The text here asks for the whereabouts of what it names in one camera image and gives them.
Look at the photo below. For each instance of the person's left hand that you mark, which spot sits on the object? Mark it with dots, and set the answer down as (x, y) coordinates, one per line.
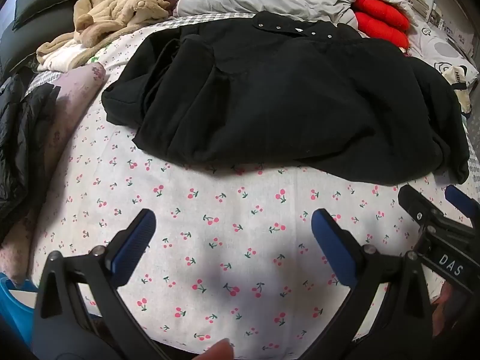
(219, 350)

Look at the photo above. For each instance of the beige plush toy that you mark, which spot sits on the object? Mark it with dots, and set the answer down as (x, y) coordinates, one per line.
(123, 3)

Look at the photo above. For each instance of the blue plastic object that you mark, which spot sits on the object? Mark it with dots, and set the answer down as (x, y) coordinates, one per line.
(15, 307)

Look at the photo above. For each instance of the white pillow with grey dots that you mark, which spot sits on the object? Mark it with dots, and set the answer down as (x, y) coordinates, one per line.
(431, 52)

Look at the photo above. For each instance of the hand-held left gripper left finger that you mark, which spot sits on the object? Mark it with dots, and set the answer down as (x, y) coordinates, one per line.
(137, 240)

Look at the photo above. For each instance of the pink floral pillow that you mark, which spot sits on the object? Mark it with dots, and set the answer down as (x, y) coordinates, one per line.
(71, 93)

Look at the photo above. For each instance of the person's right hand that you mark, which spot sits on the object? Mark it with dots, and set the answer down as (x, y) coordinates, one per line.
(442, 315)

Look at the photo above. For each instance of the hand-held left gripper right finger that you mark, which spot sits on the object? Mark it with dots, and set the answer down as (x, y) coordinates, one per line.
(332, 243)

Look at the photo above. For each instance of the black puffer jacket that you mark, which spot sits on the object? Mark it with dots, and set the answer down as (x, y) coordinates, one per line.
(18, 138)

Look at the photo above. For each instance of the white cardboard box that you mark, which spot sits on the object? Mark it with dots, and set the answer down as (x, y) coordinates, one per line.
(455, 37)

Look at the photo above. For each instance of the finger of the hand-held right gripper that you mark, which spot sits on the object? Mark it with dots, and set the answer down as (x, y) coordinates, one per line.
(460, 199)
(412, 200)

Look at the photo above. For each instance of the white tote bag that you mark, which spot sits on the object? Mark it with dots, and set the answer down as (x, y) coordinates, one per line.
(459, 86)

